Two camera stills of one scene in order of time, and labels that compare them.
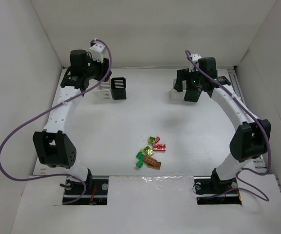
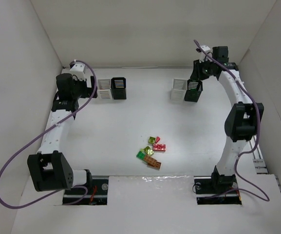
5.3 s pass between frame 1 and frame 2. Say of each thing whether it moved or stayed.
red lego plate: stayed
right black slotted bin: stayed
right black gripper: moved
